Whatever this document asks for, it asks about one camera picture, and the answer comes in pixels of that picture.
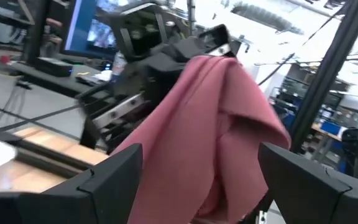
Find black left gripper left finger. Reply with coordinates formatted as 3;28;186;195
0;142;144;224

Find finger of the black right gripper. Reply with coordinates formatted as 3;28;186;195
197;24;234;58

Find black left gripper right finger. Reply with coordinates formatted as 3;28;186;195
257;142;358;224

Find maroon cloth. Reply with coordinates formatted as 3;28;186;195
110;55;291;224

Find computer monitor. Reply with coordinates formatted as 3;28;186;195
62;0;121;60

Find dark grey desk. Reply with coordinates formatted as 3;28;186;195
11;60;117;100

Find black box device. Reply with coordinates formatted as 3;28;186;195
35;57;74;78

